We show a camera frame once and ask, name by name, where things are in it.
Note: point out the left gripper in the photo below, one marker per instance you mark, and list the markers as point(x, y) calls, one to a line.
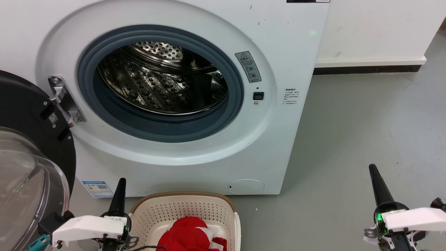
point(129, 240)

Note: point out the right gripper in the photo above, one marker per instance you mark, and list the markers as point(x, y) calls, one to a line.
point(381, 237)

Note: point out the red and white garment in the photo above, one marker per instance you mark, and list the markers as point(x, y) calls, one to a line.
point(184, 237)

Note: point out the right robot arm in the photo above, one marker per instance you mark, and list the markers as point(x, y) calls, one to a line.
point(400, 243)

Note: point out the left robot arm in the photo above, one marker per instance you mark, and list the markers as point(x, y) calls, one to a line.
point(109, 245)

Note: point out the cream perforated laundry basket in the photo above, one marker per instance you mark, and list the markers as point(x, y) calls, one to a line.
point(188, 207)

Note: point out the stainless steel washing machine drum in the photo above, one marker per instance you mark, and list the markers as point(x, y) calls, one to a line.
point(156, 87)

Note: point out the black washer door with glass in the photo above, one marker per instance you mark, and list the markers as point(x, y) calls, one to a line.
point(24, 108)

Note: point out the blue energy label sticker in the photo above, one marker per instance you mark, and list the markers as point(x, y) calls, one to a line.
point(97, 189)

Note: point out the grey rubber door gasket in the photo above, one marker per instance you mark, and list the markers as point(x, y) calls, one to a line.
point(156, 128)

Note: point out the white front-load washing machine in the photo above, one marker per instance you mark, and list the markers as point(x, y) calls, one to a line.
point(195, 167)

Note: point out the white QR code sticker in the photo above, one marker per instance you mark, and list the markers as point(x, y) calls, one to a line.
point(53, 118)

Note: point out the metal door hinge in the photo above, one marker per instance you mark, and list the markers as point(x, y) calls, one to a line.
point(66, 104)

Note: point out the small white text label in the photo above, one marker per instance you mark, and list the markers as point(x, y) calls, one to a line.
point(291, 97)

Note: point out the round white filter cover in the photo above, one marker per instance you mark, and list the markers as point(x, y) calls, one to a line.
point(246, 186)

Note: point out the black door latch socket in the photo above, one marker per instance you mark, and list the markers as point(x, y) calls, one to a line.
point(258, 96)

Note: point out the grey warning sticker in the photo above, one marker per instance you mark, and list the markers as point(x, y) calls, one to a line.
point(248, 67)

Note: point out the black control panel strip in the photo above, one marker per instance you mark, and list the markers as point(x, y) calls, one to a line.
point(308, 1)

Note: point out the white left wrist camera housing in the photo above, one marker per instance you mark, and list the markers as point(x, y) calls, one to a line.
point(87, 226)

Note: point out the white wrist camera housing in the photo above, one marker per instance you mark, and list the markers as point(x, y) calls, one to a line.
point(418, 218)
point(87, 226)

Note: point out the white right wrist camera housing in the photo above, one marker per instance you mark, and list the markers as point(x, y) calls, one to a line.
point(418, 218)

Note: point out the black wall baseboard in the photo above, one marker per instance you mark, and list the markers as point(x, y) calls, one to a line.
point(366, 69)

